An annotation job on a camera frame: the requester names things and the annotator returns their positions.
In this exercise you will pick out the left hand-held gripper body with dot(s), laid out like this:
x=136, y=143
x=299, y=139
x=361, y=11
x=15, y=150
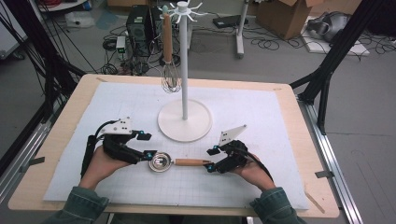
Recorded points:
x=120, y=149

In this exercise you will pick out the person's left hand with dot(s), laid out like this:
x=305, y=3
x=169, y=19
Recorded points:
x=99, y=168

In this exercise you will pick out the aluminium rail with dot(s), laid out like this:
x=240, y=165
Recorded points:
x=330, y=149
x=18, y=161

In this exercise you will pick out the grey headset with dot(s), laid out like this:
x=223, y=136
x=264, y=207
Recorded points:
x=336, y=23

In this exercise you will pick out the clear plastic bag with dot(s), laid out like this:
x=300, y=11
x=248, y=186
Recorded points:
x=79, y=19

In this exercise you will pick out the cardboard box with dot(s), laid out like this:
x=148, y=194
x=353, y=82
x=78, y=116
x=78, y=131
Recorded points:
x=280, y=18

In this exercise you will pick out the white slab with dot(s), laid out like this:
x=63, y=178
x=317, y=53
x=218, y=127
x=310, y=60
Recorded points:
x=358, y=48

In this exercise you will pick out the thin wooden stick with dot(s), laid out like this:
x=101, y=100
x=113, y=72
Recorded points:
x=315, y=202

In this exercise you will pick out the person's right hand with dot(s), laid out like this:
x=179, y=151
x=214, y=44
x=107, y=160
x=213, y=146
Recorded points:
x=255, y=174

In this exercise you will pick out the white floor stand post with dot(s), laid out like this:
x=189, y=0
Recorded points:
x=240, y=31

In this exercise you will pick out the black computer tower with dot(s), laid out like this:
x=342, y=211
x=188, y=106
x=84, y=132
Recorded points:
x=138, y=28

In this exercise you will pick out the white grid foam board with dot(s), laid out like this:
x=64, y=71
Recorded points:
x=249, y=102

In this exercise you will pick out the small white electronic box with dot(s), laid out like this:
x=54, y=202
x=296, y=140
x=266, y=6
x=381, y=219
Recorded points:
x=120, y=46

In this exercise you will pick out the round white table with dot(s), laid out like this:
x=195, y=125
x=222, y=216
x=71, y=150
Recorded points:
x=62, y=5

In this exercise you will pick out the black metal frame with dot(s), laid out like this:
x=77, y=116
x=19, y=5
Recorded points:
x=342, y=40
x=37, y=37

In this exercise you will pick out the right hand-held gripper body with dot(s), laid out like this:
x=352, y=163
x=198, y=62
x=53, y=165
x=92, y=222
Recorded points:
x=236, y=155

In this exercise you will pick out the grey metal clamp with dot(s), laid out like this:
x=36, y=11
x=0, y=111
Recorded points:
x=324, y=174
x=32, y=163

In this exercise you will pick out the white board panel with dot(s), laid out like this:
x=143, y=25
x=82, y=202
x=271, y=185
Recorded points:
x=9, y=37

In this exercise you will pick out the white utensil stand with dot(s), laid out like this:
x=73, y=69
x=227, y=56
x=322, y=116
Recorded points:
x=185, y=124

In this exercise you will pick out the black flat device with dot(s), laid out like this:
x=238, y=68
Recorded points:
x=229, y=21

